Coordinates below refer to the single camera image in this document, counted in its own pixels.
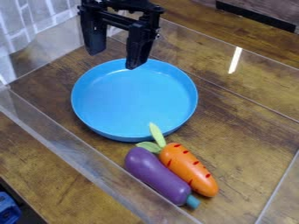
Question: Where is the clear acrylic enclosure wall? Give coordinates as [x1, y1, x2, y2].
[0, 0, 299, 224]

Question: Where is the blue round plate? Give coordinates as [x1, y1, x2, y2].
[71, 59, 199, 143]

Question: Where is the black bar in background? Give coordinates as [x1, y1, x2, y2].
[215, 0, 295, 33]

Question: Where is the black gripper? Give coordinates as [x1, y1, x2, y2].
[78, 0, 164, 70]

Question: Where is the orange toy carrot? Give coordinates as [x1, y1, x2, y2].
[150, 123, 219, 197]

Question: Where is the blue object at corner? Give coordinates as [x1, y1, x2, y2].
[0, 192, 22, 224]

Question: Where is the purple toy eggplant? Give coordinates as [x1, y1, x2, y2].
[126, 142, 202, 209]

